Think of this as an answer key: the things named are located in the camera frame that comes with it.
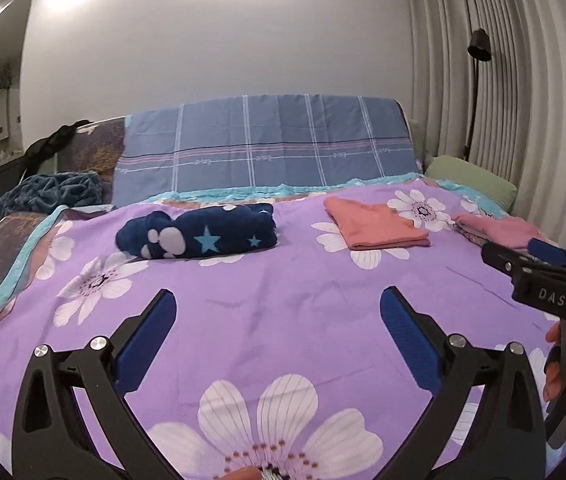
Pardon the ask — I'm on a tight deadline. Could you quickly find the purple floral bed sheet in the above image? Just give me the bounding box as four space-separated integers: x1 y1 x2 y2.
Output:
0 177 566 480

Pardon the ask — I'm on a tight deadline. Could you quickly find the coral folded cloth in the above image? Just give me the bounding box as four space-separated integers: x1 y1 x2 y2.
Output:
324 196 431 252

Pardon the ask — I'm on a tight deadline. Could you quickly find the black floor lamp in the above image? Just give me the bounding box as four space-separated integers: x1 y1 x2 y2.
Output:
463 29 491 163

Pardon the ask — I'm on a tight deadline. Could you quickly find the teal fleece blanket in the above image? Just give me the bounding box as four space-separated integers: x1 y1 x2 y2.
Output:
0 171 104 218

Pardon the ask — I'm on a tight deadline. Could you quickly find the pink folded cloth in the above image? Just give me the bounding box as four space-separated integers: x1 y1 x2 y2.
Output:
452 212 546 251

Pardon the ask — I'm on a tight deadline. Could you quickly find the white pleated curtain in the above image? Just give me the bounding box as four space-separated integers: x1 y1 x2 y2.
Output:
405 0 566 261

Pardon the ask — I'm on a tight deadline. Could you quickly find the black garment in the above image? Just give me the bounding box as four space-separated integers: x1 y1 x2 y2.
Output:
22 120 91 176

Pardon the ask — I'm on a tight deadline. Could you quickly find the blue plaid bed cover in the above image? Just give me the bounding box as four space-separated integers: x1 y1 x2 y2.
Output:
112 94 421 206

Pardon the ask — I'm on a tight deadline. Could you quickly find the navy fleece pajama top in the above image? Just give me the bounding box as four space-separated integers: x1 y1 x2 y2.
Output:
115 202 280 261

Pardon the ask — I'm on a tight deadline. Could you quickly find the person's right hand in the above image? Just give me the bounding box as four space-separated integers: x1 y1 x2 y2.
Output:
543 320 564 403

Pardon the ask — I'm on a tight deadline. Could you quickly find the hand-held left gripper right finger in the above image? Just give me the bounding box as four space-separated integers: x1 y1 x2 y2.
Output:
379 286 551 480

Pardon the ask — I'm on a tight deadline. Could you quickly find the dark deer print blanket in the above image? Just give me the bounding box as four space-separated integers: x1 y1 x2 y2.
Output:
0 117 128 321

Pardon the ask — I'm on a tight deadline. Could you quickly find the green pillow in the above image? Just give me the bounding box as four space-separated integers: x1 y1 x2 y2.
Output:
424 155 518 213

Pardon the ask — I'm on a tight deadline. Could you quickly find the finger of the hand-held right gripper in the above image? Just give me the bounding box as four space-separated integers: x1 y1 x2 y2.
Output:
481 242 531 283
528 237 566 267

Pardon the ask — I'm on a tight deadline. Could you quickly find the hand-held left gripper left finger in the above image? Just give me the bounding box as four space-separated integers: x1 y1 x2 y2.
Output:
11 288 184 480

